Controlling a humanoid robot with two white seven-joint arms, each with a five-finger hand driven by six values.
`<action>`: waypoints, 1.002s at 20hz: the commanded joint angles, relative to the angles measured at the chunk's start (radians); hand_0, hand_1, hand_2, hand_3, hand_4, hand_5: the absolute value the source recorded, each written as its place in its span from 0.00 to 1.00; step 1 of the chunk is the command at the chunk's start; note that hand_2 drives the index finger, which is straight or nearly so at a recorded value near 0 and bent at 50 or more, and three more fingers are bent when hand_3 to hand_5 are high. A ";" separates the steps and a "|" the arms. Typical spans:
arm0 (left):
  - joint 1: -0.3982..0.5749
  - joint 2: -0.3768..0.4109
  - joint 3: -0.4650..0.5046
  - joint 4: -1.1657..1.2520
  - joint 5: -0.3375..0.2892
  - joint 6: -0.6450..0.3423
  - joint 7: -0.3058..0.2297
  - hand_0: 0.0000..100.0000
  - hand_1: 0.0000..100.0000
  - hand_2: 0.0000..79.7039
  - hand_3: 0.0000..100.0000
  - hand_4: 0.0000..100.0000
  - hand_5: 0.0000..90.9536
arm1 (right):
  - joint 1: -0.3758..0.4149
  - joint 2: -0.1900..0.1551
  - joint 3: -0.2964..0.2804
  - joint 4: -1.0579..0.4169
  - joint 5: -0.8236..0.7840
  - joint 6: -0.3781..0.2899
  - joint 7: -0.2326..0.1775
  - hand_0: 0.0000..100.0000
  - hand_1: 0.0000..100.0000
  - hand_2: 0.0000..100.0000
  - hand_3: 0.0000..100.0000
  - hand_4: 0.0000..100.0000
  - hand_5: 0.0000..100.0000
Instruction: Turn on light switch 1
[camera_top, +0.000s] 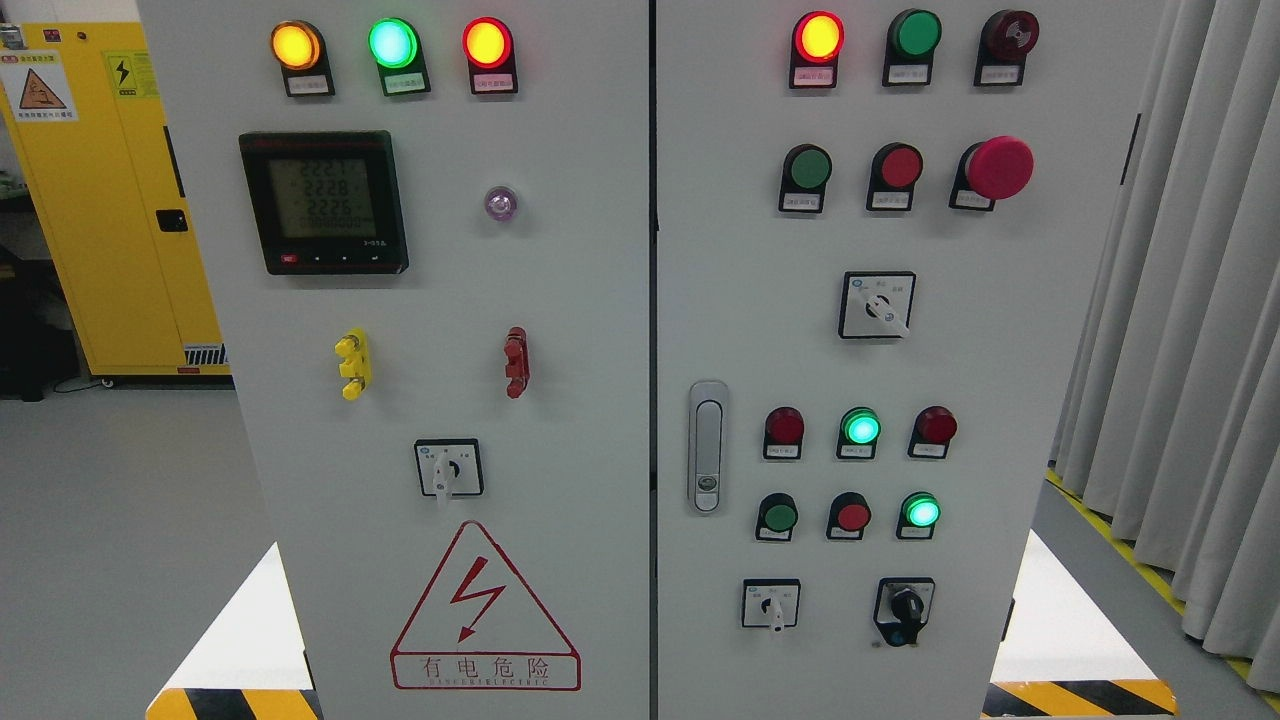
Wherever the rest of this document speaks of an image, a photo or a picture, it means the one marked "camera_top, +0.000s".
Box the red electric danger warning sticker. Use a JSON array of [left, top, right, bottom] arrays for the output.
[[389, 521, 582, 692]]

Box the white rotary selector switch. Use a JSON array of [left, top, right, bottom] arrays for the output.
[[413, 438, 485, 509], [837, 272, 916, 340], [740, 578, 803, 633]]

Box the silver door handle lock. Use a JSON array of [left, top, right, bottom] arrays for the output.
[[687, 380, 730, 515]]

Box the red push button upper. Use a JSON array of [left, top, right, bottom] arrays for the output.
[[865, 142, 924, 211]]

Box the lit green indicator light middle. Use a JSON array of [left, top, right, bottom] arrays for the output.
[[835, 406, 882, 461]]

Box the red push button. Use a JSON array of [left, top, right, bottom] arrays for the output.
[[826, 491, 872, 541], [865, 142, 924, 211]]

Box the amber indicator light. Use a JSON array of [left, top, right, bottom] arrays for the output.
[[270, 20, 335, 97]]

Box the red emergency stop mushroom button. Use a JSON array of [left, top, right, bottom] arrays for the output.
[[948, 135, 1036, 211]]

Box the red terminal connector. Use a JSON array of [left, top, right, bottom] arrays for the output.
[[503, 325, 531, 398]]

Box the red-yellow indicator light door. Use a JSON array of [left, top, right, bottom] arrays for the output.
[[788, 10, 845, 90], [461, 15, 518, 95]]

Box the green indicator light top left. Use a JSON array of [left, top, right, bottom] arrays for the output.
[[367, 17, 431, 97]]

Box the dark green indicator light top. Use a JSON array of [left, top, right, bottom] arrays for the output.
[[881, 8, 942, 88]]

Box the grey electrical control cabinet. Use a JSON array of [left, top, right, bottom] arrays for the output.
[[140, 1, 1172, 719]]

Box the dark red buzzer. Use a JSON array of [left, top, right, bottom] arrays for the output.
[[973, 9, 1041, 87]]

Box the red-yellow indicator light right door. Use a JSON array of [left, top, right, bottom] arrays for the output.
[[788, 10, 845, 90]]

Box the yellow safety storage cabinet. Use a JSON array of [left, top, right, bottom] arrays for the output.
[[3, 22, 230, 379]]

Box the red-yellow indicator light left door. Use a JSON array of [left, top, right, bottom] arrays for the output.
[[461, 15, 518, 95]]

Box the dark red indicator light left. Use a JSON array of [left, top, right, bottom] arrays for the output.
[[762, 406, 805, 461]]

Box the small purple indicator lamp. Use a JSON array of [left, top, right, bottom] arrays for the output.
[[484, 184, 518, 223]]

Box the green push button upper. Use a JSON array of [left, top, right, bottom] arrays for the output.
[[777, 143, 832, 214]]

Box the red push button lower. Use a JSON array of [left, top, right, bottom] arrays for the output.
[[826, 491, 872, 541]]

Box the yellow terminal connector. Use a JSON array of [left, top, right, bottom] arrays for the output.
[[334, 327, 372, 402]]

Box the dark red indicator light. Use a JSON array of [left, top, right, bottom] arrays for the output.
[[908, 405, 959, 460], [762, 406, 805, 461]]

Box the lit green push button lower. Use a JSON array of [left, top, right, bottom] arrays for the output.
[[895, 491, 941, 541]]

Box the grey curtain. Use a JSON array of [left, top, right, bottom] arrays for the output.
[[1050, 1, 1279, 693]]

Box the black knob selector switch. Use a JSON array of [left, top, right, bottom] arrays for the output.
[[872, 577, 936, 648]]

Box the dark red indicator light right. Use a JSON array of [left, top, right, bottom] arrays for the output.
[[908, 405, 959, 460]]

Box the black digital power meter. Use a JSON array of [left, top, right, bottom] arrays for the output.
[[238, 129, 410, 275]]

